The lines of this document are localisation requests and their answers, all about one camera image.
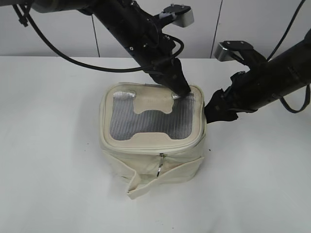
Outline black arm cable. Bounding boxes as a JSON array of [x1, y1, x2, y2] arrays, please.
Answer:
[[12, 2, 185, 73], [267, 0, 311, 113]]

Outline cream canvas zipper bag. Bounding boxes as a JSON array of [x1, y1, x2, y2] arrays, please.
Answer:
[[99, 83, 206, 199]]

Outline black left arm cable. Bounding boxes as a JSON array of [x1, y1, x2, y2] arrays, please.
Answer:
[[12, 2, 185, 73]]

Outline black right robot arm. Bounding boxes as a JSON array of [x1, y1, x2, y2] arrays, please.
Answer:
[[204, 33, 311, 123]]

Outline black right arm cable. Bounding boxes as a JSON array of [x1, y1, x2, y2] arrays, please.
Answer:
[[267, 0, 311, 113]]

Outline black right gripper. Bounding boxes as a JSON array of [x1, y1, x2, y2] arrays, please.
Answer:
[[204, 70, 260, 124]]

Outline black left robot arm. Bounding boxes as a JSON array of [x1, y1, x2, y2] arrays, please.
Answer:
[[0, 0, 194, 97]]

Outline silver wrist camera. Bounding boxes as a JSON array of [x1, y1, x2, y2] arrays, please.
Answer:
[[214, 40, 266, 68], [155, 4, 194, 28]]

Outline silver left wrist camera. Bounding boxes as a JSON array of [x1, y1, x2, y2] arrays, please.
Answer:
[[155, 4, 194, 28]]

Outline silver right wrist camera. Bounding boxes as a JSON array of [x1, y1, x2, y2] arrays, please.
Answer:
[[214, 40, 266, 68]]

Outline silver zipper pull ring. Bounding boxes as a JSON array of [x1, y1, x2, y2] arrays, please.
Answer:
[[155, 152, 166, 178]]

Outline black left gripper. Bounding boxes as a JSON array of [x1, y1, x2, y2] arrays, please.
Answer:
[[122, 21, 191, 95]]

